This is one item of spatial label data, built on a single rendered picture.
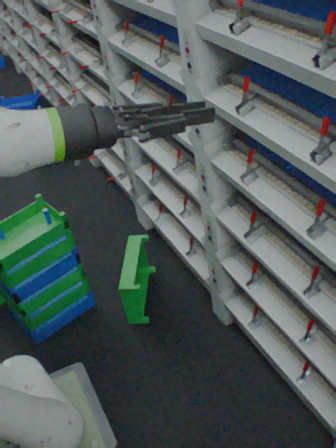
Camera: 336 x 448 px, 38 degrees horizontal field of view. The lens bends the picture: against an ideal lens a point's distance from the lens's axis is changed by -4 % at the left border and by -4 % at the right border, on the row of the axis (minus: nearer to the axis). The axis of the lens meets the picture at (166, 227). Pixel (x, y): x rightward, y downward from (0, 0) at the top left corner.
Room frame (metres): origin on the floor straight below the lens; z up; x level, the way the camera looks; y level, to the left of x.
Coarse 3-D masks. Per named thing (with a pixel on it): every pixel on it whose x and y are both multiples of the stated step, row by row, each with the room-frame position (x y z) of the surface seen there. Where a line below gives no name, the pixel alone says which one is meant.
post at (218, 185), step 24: (192, 24) 1.20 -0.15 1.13; (192, 48) 1.21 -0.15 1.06; (216, 48) 1.21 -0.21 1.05; (192, 96) 1.25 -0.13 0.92; (216, 120) 1.20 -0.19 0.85; (216, 192) 1.20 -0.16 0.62; (216, 240) 1.20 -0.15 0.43; (216, 264) 1.22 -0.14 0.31; (216, 288) 1.23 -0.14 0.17; (216, 312) 1.25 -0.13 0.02
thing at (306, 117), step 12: (240, 84) 1.14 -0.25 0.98; (252, 84) 1.11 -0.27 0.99; (264, 96) 1.04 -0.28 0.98; (276, 96) 1.02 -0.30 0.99; (276, 108) 1.00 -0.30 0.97; (288, 108) 0.96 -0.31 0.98; (300, 108) 0.94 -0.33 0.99; (288, 120) 0.94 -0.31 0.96; (300, 120) 0.92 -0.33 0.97; (312, 120) 0.89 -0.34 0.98
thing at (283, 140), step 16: (224, 64) 1.22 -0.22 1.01; (240, 64) 1.23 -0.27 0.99; (208, 80) 1.20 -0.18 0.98; (224, 80) 1.19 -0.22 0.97; (208, 96) 1.18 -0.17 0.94; (224, 96) 1.15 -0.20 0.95; (224, 112) 1.10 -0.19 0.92; (256, 112) 1.03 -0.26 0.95; (272, 112) 1.00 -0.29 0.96; (240, 128) 1.05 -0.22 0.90; (256, 128) 0.97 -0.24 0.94; (272, 128) 0.95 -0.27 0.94; (288, 128) 0.93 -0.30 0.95; (304, 128) 0.91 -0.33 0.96; (272, 144) 0.92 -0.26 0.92; (288, 144) 0.88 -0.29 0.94; (304, 144) 0.86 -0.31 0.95; (288, 160) 0.88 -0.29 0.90; (304, 160) 0.82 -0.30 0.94; (320, 176) 0.78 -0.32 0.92
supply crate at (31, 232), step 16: (32, 208) 1.56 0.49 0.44; (48, 208) 1.54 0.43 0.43; (0, 224) 1.48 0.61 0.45; (16, 224) 1.51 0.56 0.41; (32, 224) 1.50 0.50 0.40; (64, 224) 1.42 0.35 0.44; (0, 240) 1.44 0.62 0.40; (16, 240) 1.42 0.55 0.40; (32, 240) 1.34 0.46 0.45; (48, 240) 1.37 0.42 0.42; (0, 256) 1.35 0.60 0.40; (16, 256) 1.30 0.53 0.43; (0, 272) 1.26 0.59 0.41
